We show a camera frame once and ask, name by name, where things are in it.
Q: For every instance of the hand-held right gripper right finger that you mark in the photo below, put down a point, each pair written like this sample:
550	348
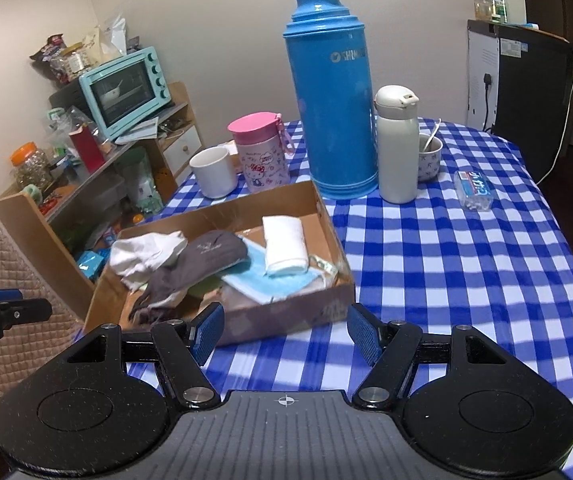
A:
364	335

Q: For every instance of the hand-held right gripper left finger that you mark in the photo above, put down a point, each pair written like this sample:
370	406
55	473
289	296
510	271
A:
206	335

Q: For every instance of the white thin cloth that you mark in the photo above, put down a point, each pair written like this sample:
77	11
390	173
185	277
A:
241	300

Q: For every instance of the cardboard box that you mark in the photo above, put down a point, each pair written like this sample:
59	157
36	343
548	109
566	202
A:
286	320

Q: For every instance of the blue face mask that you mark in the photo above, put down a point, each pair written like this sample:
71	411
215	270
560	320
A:
276	287

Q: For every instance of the dark gray cloth mask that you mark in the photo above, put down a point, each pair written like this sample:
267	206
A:
211	250

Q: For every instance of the white terry towel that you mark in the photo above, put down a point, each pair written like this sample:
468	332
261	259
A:
284	245

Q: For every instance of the quilted beige chair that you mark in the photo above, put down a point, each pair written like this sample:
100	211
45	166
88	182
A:
11	270

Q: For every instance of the wooden shelf unit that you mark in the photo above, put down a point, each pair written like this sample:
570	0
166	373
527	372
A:
41	240

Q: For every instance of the blue packet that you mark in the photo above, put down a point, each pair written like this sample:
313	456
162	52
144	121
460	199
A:
91	265

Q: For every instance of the blue white checkered tablecloth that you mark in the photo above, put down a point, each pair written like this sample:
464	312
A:
441	270

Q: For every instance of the orange lid jar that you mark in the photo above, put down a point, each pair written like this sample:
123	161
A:
31	167

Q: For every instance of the white mug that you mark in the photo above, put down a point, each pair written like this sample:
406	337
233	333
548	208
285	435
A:
214	175

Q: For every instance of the green plastic bag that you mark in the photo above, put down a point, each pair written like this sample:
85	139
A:
141	185

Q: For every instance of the red box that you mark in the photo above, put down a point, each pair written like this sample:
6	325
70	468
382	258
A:
87	150

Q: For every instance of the clear cotton swab box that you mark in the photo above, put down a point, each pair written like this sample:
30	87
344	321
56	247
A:
474	190

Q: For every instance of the small patterned cup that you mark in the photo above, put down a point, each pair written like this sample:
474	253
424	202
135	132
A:
430	165

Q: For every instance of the white insulated bottle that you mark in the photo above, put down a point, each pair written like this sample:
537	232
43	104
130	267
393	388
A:
396	155

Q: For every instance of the pink cartoon bottle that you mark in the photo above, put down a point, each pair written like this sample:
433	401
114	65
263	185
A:
261	160

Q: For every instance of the white drawer cabinet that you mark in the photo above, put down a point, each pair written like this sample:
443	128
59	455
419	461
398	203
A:
181	152

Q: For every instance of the metal spoon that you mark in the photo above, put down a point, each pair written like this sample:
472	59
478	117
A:
434	132

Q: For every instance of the booklet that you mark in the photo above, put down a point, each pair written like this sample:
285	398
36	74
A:
139	131

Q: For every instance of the blue thermos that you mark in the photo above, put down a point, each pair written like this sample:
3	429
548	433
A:
331	110

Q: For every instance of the teal toaster oven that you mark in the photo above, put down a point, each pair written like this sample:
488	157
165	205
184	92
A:
121	90

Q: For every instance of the dark snack bag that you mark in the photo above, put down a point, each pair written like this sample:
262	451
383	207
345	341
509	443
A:
49	57

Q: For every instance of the black power plug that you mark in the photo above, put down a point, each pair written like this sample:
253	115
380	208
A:
489	82

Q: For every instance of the black mini fridge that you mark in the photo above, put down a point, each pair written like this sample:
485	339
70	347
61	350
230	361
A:
531	90

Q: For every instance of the glass jar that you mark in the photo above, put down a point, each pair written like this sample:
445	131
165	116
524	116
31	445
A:
482	10

